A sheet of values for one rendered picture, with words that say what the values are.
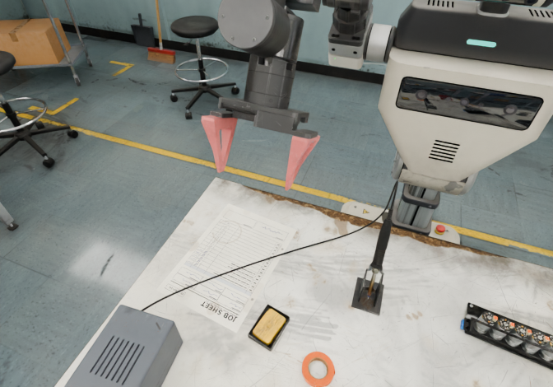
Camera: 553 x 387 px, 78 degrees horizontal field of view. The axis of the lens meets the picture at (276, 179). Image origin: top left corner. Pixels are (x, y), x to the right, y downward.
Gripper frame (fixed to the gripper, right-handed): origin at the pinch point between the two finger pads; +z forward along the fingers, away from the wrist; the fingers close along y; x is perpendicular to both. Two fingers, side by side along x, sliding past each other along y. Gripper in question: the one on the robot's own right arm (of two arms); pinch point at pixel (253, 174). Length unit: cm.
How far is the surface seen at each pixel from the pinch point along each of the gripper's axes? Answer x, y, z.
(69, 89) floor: 196, -252, 21
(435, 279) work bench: 39, 34, 24
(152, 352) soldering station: 0.0, -12.5, 34.3
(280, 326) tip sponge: 17.4, 4.6, 33.9
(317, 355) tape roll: 15.3, 13.0, 35.4
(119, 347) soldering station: -0.8, -18.5, 35.2
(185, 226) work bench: 32, -28, 27
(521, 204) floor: 185, 98, 27
